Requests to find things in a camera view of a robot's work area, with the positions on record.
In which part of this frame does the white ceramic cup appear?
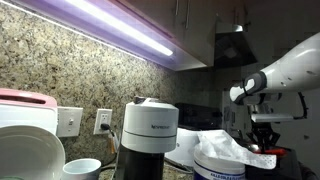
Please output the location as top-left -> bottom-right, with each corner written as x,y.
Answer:
61,158 -> 102,180

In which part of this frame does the white two-slot toaster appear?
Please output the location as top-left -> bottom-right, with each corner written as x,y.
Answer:
165,128 -> 199,166

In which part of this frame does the white paper towel wipe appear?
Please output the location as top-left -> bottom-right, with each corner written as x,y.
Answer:
195,130 -> 276,168

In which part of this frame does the black range hood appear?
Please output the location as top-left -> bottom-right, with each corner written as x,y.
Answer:
214,22 -> 257,68

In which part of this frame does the orange silicone spatula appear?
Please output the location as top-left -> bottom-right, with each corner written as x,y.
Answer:
254,148 -> 287,156

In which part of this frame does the pink and white appliance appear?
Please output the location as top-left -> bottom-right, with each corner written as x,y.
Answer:
0,88 -> 58,134

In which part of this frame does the white wall power outlet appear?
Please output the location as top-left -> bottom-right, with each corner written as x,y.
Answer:
93,109 -> 112,135

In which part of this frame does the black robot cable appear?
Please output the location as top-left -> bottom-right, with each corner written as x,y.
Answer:
293,91 -> 309,121

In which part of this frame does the white light switch plate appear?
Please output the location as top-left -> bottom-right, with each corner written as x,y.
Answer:
57,106 -> 83,137

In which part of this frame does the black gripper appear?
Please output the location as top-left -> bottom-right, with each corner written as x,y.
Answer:
247,122 -> 280,147

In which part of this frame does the white wipes canister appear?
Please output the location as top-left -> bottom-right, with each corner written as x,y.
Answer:
193,148 -> 245,180

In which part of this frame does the wooden upper cabinet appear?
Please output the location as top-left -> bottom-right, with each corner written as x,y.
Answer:
112,0 -> 245,66

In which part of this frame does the black and white coffee machine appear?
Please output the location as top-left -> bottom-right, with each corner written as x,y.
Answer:
114,96 -> 179,180

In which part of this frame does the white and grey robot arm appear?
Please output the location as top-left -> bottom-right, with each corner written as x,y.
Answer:
229,33 -> 320,150

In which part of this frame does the under-cabinet light strip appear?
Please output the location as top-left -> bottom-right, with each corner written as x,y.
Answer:
65,0 -> 173,56

